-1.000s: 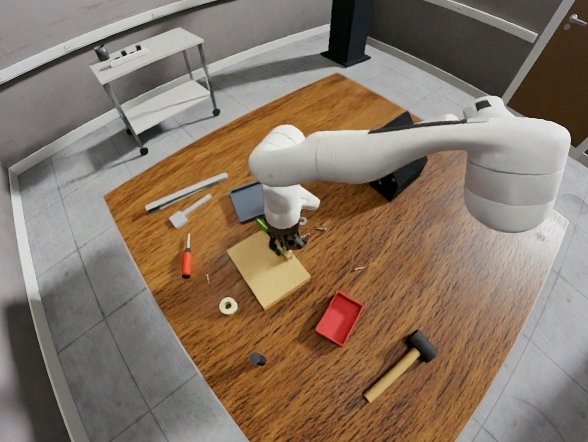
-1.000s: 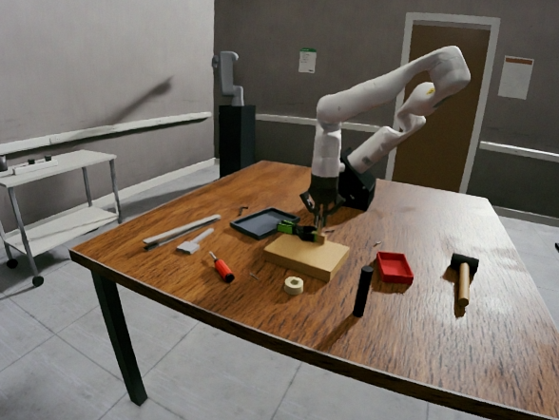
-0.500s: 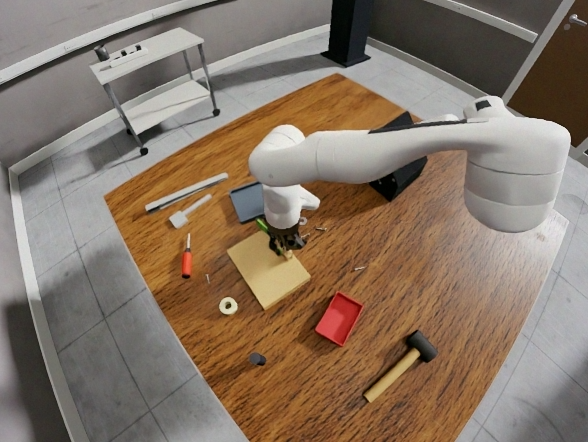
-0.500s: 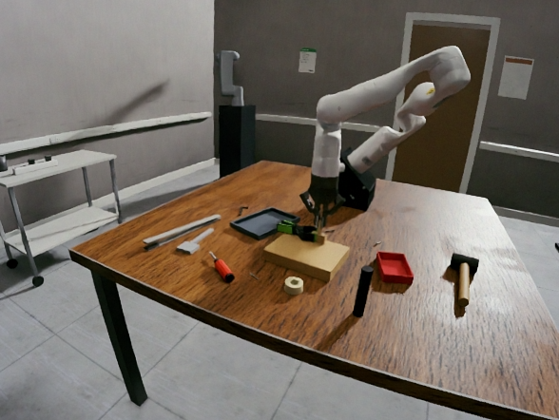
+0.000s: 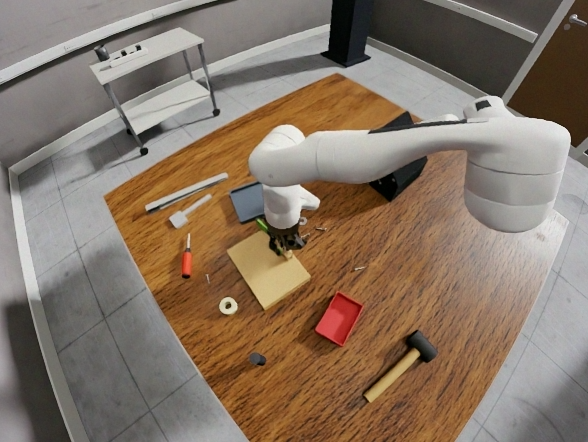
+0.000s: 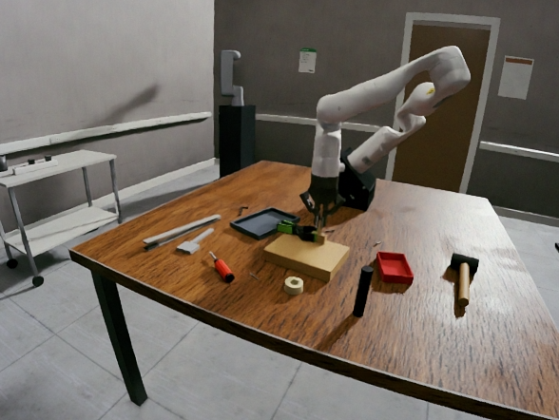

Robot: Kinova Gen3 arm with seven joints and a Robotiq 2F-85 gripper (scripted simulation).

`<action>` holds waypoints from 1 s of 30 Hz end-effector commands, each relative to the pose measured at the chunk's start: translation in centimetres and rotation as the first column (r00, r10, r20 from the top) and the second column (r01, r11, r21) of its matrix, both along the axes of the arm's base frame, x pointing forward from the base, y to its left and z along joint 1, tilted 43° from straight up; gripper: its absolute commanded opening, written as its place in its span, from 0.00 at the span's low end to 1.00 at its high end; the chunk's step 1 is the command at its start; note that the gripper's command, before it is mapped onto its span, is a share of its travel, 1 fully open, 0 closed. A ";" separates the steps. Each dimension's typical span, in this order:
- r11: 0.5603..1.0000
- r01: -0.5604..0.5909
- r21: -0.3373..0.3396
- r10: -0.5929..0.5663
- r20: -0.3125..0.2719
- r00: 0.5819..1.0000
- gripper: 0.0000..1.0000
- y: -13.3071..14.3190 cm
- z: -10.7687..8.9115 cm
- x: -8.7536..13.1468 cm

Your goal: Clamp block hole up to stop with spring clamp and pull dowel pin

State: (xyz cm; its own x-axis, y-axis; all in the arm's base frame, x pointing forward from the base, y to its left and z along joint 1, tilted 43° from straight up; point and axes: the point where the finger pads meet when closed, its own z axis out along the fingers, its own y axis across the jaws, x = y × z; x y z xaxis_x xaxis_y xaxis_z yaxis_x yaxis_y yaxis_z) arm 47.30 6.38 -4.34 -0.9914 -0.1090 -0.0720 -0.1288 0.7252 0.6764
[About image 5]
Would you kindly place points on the pale wooden board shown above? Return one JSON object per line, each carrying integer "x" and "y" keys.
{"x": 270, "y": 277}

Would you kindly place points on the red screwdriver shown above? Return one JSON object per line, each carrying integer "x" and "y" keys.
{"x": 186, "y": 262}

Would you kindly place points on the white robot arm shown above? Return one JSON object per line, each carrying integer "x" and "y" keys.
{"x": 513, "y": 172}

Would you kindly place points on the red rectangular tray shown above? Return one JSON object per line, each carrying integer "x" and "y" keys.
{"x": 340, "y": 319}

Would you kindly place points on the beige ring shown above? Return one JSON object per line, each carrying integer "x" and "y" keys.
{"x": 226, "y": 301}

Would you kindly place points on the black and green spring clamp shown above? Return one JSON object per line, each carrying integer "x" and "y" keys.
{"x": 272, "y": 246}

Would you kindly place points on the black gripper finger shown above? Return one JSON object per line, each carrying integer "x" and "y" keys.
{"x": 277, "y": 236}
{"x": 297, "y": 244}

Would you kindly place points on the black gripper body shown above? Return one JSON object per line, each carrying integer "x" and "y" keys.
{"x": 289, "y": 232}

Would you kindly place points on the black-headed mallet with wooden handle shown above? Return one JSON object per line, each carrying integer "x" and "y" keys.
{"x": 420, "y": 347}

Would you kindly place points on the black cylinder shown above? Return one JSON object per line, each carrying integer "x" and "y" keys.
{"x": 256, "y": 358}

